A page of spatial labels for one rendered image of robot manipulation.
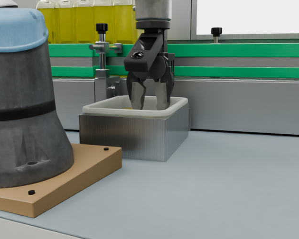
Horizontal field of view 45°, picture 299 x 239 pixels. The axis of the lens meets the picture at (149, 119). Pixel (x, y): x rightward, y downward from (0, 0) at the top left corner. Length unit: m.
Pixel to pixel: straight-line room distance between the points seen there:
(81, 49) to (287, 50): 0.48
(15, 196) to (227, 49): 0.61
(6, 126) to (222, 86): 0.54
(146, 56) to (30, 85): 0.25
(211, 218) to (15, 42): 0.32
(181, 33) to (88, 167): 0.64
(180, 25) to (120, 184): 0.64
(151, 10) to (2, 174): 0.42
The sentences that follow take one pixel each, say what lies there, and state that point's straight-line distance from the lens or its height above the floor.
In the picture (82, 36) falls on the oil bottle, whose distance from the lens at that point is 1.02.
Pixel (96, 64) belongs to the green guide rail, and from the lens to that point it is 0.97.
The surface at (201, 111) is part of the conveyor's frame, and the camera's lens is 0.90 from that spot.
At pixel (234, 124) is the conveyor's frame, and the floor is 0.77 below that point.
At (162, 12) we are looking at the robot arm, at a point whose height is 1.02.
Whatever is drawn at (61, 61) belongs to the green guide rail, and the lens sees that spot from 0.93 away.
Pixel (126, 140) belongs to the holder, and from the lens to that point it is 0.66.
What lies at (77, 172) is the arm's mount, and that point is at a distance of 0.52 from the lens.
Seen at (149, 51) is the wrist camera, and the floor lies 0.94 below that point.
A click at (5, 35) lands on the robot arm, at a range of 0.49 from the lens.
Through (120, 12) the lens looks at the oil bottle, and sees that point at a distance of 0.98.
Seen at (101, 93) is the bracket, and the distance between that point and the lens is 0.86.
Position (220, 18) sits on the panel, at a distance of 1.07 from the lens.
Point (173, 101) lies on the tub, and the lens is 0.84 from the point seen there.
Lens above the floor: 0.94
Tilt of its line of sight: 10 degrees down
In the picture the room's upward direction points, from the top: straight up
